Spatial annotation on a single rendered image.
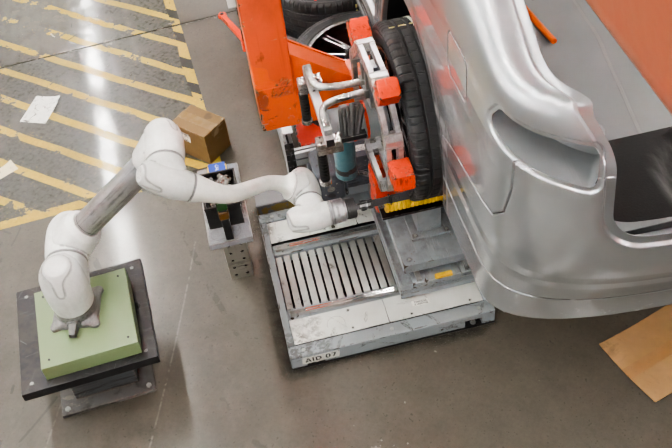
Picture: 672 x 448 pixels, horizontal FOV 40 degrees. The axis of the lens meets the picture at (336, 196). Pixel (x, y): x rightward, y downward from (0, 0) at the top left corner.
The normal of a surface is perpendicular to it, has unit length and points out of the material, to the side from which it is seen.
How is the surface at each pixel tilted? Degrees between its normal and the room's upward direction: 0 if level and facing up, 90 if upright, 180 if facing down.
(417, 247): 0
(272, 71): 90
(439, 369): 0
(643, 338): 0
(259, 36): 90
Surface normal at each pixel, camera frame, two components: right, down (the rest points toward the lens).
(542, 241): -0.46, 0.66
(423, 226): 0.22, 0.69
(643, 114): -0.02, -0.44
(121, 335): -0.08, -0.65
